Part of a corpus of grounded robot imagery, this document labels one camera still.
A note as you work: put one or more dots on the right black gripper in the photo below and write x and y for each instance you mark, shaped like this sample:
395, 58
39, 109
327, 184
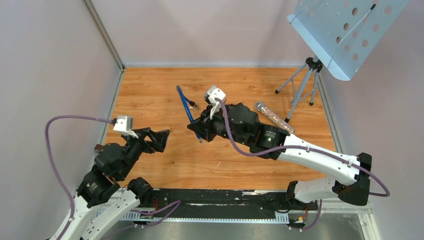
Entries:
204, 126

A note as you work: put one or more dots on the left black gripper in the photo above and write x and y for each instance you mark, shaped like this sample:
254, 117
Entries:
158, 141

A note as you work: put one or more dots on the blue cable lock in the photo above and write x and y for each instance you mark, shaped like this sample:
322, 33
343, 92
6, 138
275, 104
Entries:
187, 104

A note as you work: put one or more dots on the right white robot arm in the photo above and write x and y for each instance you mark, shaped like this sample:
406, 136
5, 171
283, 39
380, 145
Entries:
346, 175

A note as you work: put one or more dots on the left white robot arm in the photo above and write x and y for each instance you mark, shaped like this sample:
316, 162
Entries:
92, 217

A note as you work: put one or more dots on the brown wooden block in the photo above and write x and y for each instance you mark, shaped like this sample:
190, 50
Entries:
98, 148

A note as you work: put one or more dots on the glitter microphone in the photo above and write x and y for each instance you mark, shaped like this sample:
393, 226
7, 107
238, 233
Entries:
272, 116

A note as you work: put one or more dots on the blue music stand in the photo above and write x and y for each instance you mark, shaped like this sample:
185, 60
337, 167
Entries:
343, 33

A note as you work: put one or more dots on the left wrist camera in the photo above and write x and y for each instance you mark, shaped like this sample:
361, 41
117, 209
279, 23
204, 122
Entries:
124, 125

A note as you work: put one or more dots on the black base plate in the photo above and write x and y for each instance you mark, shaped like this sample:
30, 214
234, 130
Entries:
225, 203

